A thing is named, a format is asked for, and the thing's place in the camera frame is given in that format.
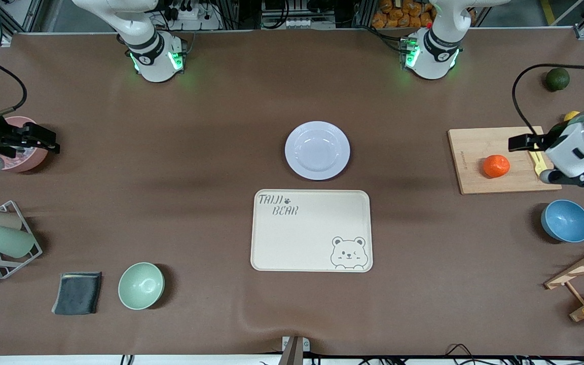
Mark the dark green avocado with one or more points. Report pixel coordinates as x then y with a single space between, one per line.
557 79

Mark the yellow lemon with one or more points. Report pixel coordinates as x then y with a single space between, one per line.
571 116

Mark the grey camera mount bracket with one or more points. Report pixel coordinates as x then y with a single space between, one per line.
294 350

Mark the mint green cup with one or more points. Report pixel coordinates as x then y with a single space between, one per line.
8 241

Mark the white power strip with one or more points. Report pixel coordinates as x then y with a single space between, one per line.
195 17

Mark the dark grey folded cloth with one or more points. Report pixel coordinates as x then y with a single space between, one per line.
76 294

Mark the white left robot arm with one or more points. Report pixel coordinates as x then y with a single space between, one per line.
436 56

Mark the white round plate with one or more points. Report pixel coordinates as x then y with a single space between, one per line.
317 150

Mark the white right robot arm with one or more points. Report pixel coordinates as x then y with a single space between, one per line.
155 61

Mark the bag of orange fruits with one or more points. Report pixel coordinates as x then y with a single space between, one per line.
403 12

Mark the cream bear print tray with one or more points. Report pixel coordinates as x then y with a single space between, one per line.
307 238

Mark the pink bowl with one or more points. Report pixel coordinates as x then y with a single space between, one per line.
26 163

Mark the blue bowl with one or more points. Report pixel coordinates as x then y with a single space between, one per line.
567 221

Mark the orange fruit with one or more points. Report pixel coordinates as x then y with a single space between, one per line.
496 166

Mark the brown table mat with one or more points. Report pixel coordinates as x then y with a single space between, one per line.
424 304

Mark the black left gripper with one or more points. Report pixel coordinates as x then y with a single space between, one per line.
539 140

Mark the wooden dish rack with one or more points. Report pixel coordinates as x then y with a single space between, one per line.
576 271

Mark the yellow plastic knife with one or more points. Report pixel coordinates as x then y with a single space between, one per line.
538 163

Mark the wooden cutting board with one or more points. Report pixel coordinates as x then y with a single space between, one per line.
474 162

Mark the light green bowl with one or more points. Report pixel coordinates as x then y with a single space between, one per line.
141 286

